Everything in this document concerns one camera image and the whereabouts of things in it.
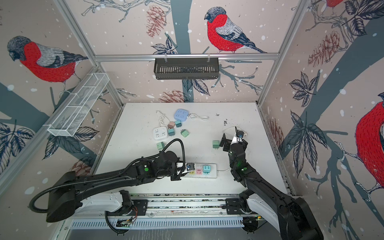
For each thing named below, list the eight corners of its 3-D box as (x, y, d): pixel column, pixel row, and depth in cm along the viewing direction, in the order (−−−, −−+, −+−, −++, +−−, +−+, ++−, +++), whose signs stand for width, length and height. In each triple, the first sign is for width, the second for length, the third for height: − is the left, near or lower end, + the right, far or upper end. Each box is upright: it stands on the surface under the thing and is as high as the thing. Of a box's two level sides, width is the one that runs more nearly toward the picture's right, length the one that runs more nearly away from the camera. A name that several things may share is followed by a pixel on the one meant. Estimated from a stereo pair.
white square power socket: (152, 139, 101) (151, 137, 99) (154, 128, 107) (153, 126, 105) (167, 139, 101) (166, 137, 99) (168, 128, 107) (168, 126, 105)
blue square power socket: (173, 121, 111) (173, 119, 109) (175, 111, 118) (174, 109, 116) (188, 121, 111) (188, 119, 109) (188, 111, 118) (188, 109, 116)
